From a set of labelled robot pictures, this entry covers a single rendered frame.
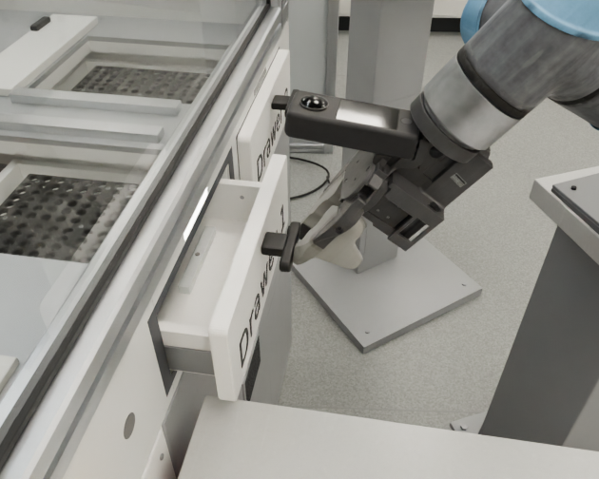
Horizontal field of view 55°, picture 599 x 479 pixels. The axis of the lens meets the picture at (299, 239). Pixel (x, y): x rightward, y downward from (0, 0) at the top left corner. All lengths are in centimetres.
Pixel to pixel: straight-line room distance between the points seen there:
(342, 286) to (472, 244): 52
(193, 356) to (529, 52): 39
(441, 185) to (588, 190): 51
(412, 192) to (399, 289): 130
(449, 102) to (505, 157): 210
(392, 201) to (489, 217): 170
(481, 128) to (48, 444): 38
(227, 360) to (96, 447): 14
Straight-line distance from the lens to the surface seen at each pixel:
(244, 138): 76
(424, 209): 53
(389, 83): 150
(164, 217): 53
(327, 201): 59
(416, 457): 64
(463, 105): 48
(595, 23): 46
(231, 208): 75
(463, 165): 52
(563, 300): 113
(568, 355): 116
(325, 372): 163
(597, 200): 101
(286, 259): 59
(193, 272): 68
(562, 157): 267
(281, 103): 87
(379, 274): 185
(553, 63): 47
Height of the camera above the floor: 131
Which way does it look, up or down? 41 degrees down
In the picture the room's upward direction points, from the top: straight up
